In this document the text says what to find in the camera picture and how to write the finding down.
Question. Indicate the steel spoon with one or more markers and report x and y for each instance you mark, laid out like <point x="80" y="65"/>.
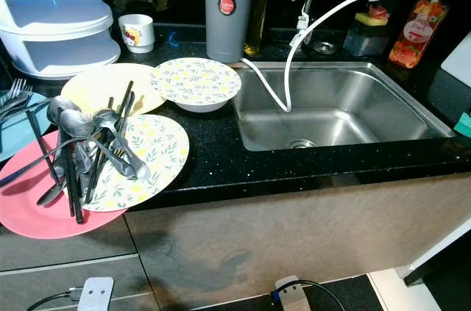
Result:
<point x="37" y="164"/>
<point x="77" y="123"/>
<point x="49" y="195"/>
<point x="60" y="109"/>
<point x="104" y="118"/>

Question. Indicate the black chopstick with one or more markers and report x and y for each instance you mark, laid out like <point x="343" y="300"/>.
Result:
<point x="77" y="204"/>
<point x="40" y="138"/>
<point x="126" y="94"/>
<point x="70" y="197"/>
<point x="120" y="116"/>

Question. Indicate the large lemon print plate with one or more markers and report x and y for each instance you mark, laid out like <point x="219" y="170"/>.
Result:
<point x="162" y="149"/>

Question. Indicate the white bowl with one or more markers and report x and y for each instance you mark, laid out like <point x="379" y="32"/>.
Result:
<point x="199" y="106"/>

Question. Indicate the small lemon print plate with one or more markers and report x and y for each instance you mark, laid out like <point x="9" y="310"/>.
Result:
<point x="195" y="81"/>

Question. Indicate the steel fork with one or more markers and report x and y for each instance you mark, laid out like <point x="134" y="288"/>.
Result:
<point x="20" y="89"/>
<point x="29" y="98"/>

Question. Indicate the pink plate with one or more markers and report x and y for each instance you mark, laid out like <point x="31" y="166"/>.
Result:
<point x="29" y="215"/>

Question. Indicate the pale yellow plate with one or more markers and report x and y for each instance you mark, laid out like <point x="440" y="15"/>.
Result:
<point x="96" y="87"/>

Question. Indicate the white tiered storage container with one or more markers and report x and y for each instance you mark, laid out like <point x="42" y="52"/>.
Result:
<point x="59" y="20"/>

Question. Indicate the white printed cup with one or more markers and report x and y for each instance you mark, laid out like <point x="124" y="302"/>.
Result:
<point x="136" y="33"/>

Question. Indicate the grey cylindrical water filter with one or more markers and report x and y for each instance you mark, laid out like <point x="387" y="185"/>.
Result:
<point x="228" y="28"/>

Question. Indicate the yellow oil bottle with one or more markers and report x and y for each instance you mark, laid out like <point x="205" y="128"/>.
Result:
<point x="256" y="24"/>

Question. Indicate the brown stone-look cabinet front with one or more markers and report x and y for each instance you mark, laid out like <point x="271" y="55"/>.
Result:
<point x="265" y="230"/>

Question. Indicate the steel sink drain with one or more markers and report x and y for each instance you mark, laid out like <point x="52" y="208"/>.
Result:
<point x="300" y="143"/>

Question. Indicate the round steel hole cover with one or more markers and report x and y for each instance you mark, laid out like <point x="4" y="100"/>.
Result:
<point x="324" y="47"/>

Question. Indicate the stainless steel sink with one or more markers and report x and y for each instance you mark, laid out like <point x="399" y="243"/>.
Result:
<point x="346" y="105"/>

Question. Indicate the dark sponge holder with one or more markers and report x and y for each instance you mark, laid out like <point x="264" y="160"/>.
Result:
<point x="364" y="40"/>

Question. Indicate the yellow and red sponge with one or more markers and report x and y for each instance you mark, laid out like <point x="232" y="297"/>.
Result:
<point x="372" y="18"/>

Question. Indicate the peach soap pump bottle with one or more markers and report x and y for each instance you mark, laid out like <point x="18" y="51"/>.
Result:
<point x="416" y="39"/>

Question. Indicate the white cutting board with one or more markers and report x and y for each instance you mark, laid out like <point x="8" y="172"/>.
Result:
<point x="458" y="65"/>

